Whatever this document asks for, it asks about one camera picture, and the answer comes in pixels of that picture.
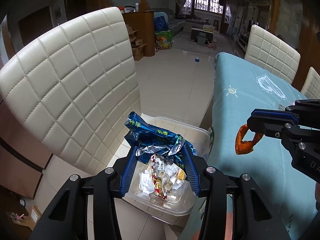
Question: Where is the blue foil snack bag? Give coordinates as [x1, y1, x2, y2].
[125, 111, 197, 168]

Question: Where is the clear plastic bin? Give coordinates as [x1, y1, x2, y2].
[123, 117, 210, 218]

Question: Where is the cream quilted chair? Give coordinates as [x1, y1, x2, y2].
[1, 7, 142, 175]
[301, 67, 320, 99]
[244, 25, 300, 84]

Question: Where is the grey sofa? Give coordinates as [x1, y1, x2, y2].
[153, 8, 185, 36]

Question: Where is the pile of cardboard boxes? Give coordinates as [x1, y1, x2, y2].
[126, 25, 146, 61]

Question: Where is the gold red checkered snack wrapper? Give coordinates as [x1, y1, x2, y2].
[150, 154, 167, 200]

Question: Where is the white tissue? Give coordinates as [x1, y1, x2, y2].
[139, 170, 155, 194]

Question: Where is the brown wooden cabinet counter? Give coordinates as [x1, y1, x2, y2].
[123, 10, 156, 57]

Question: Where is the light blue patterned tablecloth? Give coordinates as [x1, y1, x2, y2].
[177, 52, 320, 240]

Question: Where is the middle cream quilted chair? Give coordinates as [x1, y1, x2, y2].
[244, 25, 300, 84]

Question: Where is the near cream quilted chair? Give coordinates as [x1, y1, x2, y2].
[1, 7, 142, 175]

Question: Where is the orange peel strip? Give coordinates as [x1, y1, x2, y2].
[235, 123, 265, 156]

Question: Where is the low coffee table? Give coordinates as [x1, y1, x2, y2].
[190, 27, 214, 46]

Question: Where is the colourful green shopping bag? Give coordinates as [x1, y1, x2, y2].
[155, 30, 173, 50]

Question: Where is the barred window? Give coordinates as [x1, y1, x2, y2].
[182, 0, 224, 15]

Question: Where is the far cream quilted chair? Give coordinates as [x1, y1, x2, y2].
[301, 67, 320, 99]

